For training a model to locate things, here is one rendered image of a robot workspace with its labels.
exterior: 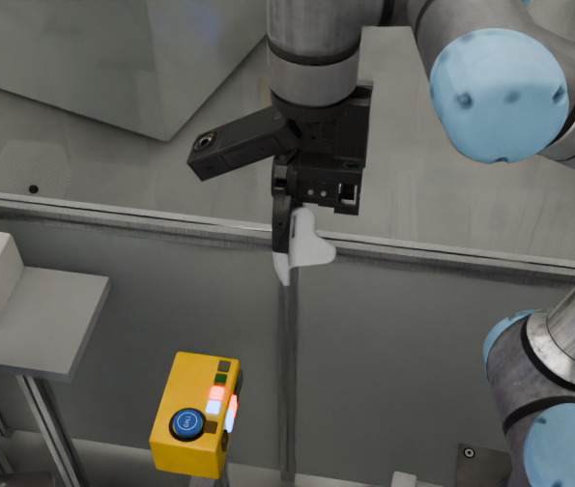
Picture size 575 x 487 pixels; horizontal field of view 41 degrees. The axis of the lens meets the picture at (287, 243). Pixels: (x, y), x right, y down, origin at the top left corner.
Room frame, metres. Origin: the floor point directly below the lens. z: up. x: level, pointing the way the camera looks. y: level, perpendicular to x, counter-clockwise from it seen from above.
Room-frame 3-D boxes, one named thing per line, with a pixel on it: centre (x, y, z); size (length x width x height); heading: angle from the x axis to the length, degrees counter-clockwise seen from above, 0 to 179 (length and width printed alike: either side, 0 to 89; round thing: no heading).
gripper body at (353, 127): (0.54, -0.03, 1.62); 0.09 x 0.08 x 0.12; 81
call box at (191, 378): (0.61, 0.14, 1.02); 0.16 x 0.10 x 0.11; 171
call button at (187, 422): (0.57, 0.14, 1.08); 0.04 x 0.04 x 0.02
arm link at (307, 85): (0.54, -0.02, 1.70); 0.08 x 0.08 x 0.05
